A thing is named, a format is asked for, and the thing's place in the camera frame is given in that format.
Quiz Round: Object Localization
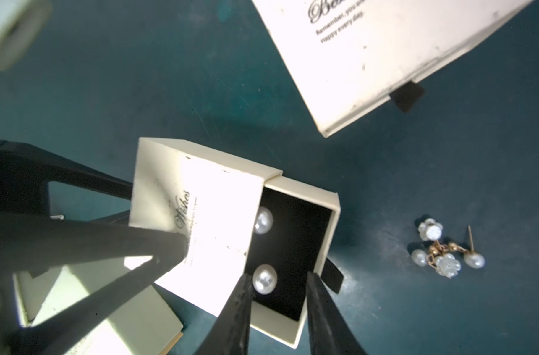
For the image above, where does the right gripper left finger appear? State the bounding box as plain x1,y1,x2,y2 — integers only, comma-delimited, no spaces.
195,274,254,355

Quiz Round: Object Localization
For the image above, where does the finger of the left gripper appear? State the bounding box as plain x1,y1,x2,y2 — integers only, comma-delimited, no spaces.
0,140,133,216
0,212,188,354

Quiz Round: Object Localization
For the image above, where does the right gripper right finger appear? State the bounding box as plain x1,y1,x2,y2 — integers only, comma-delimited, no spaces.
306,272,366,355

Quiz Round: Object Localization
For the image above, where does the pearl stud earring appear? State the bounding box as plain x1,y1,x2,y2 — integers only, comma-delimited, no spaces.
254,206,274,235
252,264,278,295

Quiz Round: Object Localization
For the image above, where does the cream jewelry box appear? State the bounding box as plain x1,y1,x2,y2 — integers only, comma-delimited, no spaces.
255,0,527,137
129,138,341,348
14,259,183,354

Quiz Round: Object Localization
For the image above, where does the pearl flower earrings pair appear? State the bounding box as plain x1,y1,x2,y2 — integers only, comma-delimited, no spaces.
410,217,487,279

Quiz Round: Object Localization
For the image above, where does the cream jewelry box top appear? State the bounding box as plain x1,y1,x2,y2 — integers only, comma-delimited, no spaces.
255,0,527,137

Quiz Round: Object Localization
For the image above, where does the cream jewelry box front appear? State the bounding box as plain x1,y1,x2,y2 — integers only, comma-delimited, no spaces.
14,259,183,354

